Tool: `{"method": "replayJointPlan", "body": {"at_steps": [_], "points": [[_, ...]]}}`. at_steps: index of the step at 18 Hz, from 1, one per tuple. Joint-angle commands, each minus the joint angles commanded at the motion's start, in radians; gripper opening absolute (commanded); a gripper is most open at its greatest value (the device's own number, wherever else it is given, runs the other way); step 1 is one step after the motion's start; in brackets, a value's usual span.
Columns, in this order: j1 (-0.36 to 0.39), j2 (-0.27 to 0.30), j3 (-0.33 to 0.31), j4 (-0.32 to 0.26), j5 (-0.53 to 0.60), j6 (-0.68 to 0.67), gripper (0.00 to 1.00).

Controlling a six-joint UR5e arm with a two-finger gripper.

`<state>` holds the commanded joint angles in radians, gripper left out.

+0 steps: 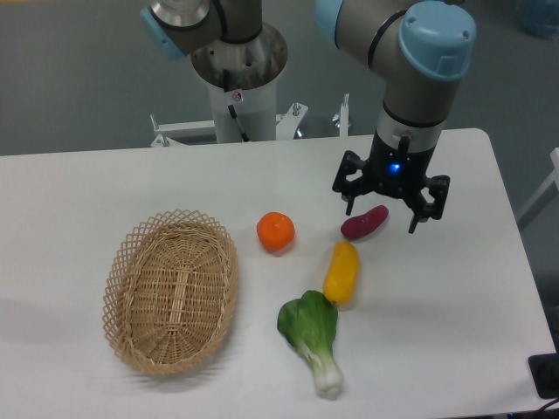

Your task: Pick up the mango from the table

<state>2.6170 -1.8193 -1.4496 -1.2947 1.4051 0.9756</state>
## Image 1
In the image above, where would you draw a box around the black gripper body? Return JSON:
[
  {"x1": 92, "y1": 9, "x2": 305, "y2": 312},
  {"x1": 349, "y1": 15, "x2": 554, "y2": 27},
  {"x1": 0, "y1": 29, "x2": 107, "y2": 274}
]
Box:
[{"x1": 359, "y1": 133, "x2": 435, "y2": 204}]

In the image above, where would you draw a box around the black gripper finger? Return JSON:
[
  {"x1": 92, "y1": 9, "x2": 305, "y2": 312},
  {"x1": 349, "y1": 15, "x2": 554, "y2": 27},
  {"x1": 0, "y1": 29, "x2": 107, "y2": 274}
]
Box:
[
  {"x1": 407, "y1": 175, "x2": 451, "y2": 234},
  {"x1": 332, "y1": 150, "x2": 369, "y2": 216}
]

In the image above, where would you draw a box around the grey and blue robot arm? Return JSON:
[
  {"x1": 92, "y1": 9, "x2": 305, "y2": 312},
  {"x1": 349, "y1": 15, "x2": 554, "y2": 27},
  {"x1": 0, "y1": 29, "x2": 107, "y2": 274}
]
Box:
[{"x1": 141, "y1": 1, "x2": 477, "y2": 224}]

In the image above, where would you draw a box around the yellow mango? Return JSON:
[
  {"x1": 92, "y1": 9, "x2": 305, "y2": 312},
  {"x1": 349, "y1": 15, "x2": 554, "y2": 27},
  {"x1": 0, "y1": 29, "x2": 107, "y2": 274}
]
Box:
[{"x1": 322, "y1": 241, "x2": 360, "y2": 306}]

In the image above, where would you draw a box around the purple sweet potato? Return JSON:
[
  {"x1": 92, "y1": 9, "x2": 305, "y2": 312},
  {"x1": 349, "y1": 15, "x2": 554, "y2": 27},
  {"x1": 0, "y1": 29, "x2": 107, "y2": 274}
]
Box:
[{"x1": 340, "y1": 205, "x2": 390, "y2": 240}]

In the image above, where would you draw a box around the orange tangerine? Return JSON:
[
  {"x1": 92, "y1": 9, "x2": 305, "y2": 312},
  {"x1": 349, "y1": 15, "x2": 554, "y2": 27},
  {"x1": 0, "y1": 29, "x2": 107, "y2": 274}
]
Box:
[{"x1": 256, "y1": 211, "x2": 295, "y2": 252}]

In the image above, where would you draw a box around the green bok choy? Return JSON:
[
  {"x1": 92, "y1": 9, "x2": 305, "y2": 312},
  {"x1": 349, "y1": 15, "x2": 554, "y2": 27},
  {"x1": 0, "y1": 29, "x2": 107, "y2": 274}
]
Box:
[{"x1": 276, "y1": 290, "x2": 344, "y2": 396}]

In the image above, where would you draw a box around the blue object in background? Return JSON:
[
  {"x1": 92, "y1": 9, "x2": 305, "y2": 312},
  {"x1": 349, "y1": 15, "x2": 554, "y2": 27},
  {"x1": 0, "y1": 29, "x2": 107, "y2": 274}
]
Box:
[{"x1": 517, "y1": 0, "x2": 558, "y2": 40}]

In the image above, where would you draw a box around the black device at table edge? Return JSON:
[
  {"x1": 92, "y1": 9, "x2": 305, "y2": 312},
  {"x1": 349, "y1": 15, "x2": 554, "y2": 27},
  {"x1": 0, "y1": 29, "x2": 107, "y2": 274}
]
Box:
[{"x1": 528, "y1": 353, "x2": 558, "y2": 400}]

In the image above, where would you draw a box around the woven wicker basket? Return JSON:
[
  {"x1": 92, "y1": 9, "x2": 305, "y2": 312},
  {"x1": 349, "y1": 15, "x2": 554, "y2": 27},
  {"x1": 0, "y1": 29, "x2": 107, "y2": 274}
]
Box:
[{"x1": 102, "y1": 209, "x2": 238, "y2": 375}]

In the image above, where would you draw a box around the white frame at right edge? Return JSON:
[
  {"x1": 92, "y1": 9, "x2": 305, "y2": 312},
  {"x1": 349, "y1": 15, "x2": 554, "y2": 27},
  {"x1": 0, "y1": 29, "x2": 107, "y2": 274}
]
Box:
[{"x1": 515, "y1": 148, "x2": 558, "y2": 230}]

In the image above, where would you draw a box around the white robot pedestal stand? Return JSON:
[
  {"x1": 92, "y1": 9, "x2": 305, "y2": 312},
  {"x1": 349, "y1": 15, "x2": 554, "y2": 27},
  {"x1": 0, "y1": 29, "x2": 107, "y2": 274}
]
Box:
[{"x1": 149, "y1": 24, "x2": 353, "y2": 148}]

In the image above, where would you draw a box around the black cable on pedestal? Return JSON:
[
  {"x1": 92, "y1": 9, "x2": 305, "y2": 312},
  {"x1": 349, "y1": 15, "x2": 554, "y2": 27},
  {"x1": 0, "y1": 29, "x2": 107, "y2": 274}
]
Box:
[{"x1": 222, "y1": 69, "x2": 251, "y2": 143}]

